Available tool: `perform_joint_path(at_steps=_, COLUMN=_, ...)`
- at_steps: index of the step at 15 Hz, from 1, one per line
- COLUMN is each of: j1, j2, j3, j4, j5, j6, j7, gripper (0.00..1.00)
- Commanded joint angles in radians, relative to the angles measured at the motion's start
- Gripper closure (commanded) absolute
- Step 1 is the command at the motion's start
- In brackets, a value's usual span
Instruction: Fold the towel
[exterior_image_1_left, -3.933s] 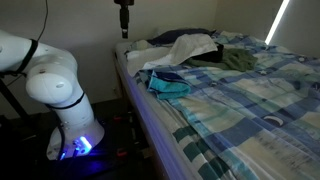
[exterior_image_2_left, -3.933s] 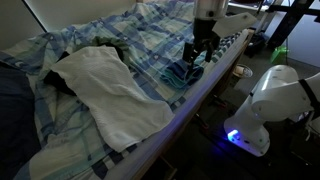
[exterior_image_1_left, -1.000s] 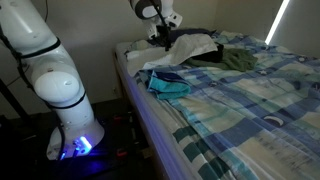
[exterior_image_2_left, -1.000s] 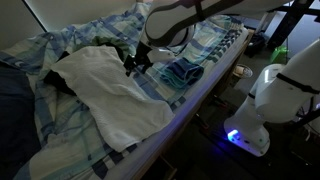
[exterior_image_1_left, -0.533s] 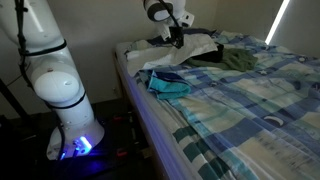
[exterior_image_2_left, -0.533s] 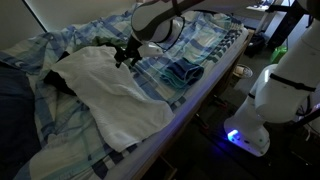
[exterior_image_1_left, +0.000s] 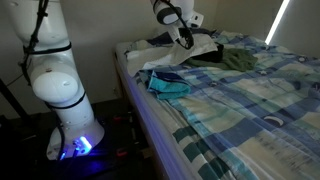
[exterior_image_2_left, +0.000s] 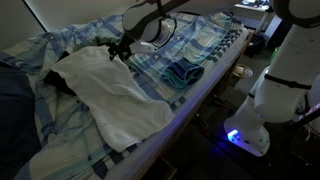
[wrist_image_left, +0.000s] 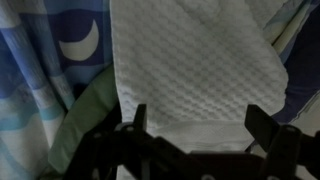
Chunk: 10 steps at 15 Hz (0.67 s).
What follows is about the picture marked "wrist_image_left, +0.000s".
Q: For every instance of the green garment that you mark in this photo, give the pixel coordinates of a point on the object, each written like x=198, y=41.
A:
x=86, y=113

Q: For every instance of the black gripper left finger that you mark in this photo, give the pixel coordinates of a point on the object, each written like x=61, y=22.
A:
x=140, y=116

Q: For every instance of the blue plaid bedsheet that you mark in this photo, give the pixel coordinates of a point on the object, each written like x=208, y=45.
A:
x=33, y=66

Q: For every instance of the white textured towel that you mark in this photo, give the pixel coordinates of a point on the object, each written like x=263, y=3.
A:
x=200, y=66

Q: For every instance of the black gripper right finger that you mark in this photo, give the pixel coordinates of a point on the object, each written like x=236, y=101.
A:
x=261, y=128

